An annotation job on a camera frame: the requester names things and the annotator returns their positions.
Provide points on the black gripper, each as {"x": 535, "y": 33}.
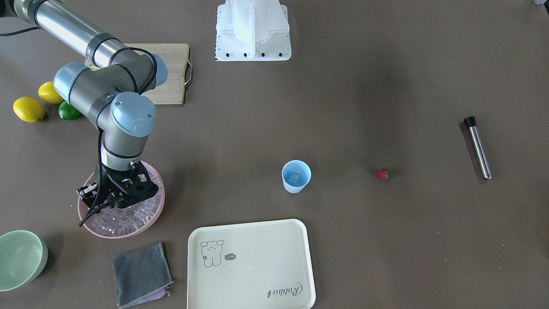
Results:
{"x": 87, "y": 191}

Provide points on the red strawberry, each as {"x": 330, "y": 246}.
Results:
{"x": 382, "y": 174}

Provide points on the steel muddler black tip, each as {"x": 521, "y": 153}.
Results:
{"x": 471, "y": 125}

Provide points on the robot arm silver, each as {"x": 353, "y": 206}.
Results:
{"x": 111, "y": 97}

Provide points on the pink bowl with ice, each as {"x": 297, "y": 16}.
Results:
{"x": 120, "y": 223}

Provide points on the light blue cup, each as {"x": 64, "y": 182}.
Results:
{"x": 296, "y": 175}

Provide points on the grey folded cloth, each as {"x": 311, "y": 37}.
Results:
{"x": 141, "y": 276}

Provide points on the green lime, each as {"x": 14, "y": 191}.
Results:
{"x": 67, "y": 112}

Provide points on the mint green bowl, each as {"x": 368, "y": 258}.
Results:
{"x": 23, "y": 256}

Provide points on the yellow lemon upper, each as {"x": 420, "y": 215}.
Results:
{"x": 48, "y": 94}

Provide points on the yellow lemon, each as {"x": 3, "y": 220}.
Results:
{"x": 29, "y": 109}
{"x": 48, "y": 94}

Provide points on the yellow lemon lower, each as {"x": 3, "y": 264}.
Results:
{"x": 29, "y": 109}

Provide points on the wooden cutting board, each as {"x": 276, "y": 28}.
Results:
{"x": 175, "y": 57}

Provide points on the cream plastic tray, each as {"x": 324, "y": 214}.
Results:
{"x": 260, "y": 265}

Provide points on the white camera pillar base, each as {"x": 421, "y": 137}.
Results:
{"x": 252, "y": 30}

